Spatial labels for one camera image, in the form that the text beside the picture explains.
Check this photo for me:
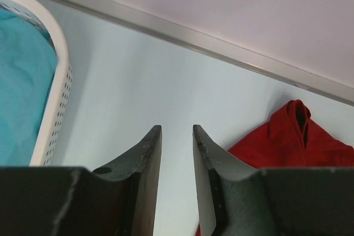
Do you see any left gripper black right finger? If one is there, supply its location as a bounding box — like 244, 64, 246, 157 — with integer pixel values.
193, 125, 353, 235

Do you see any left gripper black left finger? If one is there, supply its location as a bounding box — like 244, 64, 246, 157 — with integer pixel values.
1, 125, 162, 235

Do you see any red t shirt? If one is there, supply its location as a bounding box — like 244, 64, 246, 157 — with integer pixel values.
196, 99, 354, 236

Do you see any turquoise t shirt in basket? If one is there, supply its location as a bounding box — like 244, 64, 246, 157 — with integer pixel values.
1, 9, 57, 166

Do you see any white laundry basket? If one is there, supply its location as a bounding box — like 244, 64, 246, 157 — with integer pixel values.
1, 0, 72, 166

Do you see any aluminium frame rail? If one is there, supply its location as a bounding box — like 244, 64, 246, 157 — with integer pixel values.
51, 0, 353, 106

